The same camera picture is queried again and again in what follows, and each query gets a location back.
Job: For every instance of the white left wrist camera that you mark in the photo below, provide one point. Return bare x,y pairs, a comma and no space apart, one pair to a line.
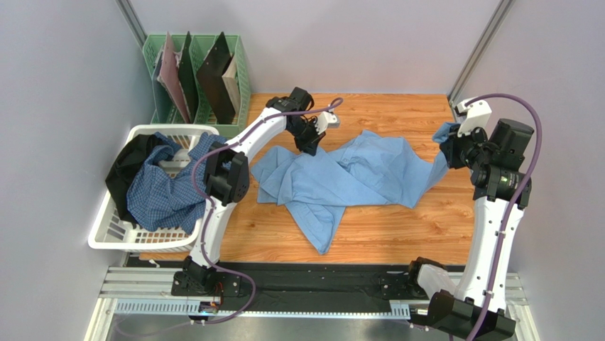
326,120

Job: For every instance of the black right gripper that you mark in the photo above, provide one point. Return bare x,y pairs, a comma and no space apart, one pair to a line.
451,150

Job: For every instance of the pink board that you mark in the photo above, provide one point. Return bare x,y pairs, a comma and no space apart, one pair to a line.
168,77

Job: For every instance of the white plastic laundry basket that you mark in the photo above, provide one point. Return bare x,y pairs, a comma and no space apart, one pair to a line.
109,232

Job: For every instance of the light blue long sleeve shirt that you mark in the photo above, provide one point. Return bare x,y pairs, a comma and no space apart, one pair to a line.
368,170

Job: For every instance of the beige board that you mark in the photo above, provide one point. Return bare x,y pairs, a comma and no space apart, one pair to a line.
230,79

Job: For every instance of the black garment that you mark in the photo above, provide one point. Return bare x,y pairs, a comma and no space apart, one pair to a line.
124,169

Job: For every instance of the aluminium frame rail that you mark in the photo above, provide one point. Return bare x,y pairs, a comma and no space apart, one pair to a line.
147,289

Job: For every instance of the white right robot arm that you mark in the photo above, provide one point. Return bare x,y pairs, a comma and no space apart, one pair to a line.
475,308

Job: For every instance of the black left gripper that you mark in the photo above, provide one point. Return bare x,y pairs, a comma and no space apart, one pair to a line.
309,146

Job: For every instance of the corner aluminium profile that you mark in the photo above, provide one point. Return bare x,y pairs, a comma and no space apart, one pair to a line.
133,21
491,29

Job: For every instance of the blue checkered shirt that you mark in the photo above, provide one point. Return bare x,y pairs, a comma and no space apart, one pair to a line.
155,200

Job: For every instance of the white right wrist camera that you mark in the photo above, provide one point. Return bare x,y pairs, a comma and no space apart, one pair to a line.
470,114

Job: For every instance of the right corner aluminium profile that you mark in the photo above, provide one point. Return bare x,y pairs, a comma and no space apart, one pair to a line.
491,29

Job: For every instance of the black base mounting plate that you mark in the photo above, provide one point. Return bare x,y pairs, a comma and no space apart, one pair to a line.
302,288

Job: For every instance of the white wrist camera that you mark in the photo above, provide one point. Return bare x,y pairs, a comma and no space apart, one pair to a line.
326,120
470,114

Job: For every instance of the dark green board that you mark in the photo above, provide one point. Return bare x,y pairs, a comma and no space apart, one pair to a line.
187,79

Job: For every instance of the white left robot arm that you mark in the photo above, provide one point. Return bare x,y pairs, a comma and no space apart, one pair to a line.
222,178

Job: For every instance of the left corner aluminium profile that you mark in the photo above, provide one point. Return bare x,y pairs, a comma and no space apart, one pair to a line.
133,21

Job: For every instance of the black board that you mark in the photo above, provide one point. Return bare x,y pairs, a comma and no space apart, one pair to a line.
210,78

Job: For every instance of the green plastic file rack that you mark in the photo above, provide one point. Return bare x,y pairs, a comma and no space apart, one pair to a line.
165,110

